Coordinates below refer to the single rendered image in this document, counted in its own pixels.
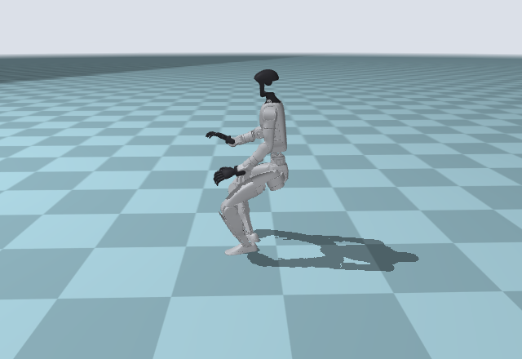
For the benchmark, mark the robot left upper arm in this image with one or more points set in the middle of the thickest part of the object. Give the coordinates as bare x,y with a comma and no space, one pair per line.
269,120

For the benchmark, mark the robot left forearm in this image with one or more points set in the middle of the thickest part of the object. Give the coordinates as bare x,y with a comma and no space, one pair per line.
254,159

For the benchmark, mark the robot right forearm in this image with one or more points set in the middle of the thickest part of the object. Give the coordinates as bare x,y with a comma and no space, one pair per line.
243,139

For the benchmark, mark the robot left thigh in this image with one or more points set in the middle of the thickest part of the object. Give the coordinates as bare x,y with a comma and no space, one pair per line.
253,186

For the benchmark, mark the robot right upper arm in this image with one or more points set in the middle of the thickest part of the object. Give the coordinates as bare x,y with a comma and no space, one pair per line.
258,132

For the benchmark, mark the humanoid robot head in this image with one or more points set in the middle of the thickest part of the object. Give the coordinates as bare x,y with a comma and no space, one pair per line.
267,76

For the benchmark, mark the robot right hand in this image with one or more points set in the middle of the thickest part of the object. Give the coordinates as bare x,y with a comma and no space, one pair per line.
227,139

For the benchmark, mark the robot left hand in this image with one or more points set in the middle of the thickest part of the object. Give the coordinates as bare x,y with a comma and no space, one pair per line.
226,173

